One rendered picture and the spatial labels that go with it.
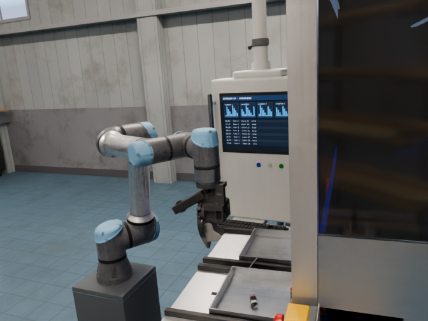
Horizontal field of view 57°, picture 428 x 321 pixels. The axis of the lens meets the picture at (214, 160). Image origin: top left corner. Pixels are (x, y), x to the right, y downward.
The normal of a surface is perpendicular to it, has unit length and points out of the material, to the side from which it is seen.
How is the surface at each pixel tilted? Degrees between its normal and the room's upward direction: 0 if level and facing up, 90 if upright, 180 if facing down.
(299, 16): 90
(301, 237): 90
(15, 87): 90
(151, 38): 90
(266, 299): 0
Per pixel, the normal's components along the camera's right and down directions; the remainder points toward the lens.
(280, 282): -0.07, -0.97
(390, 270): -0.33, 0.25
